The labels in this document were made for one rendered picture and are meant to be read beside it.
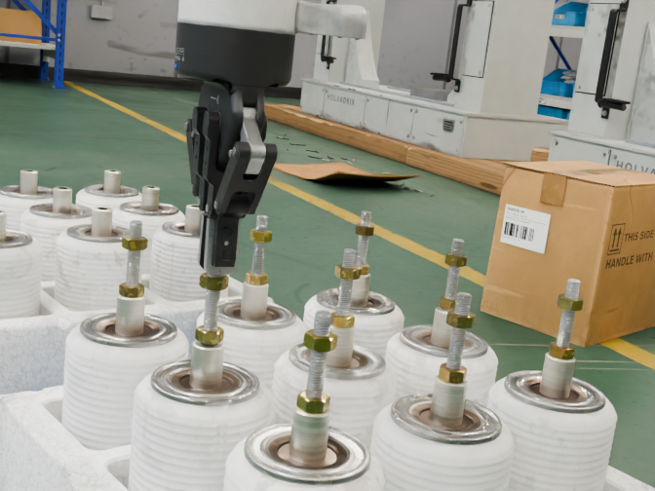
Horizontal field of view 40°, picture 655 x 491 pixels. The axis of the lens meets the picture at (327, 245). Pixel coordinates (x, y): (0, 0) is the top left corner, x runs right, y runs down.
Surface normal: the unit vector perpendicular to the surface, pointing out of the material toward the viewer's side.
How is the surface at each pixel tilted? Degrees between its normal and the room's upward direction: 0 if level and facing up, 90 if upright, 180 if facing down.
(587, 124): 90
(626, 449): 0
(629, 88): 90
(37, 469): 90
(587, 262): 90
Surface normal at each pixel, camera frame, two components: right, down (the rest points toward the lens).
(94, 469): 0.11, -0.97
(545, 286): -0.72, 0.06
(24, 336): 0.60, 0.24
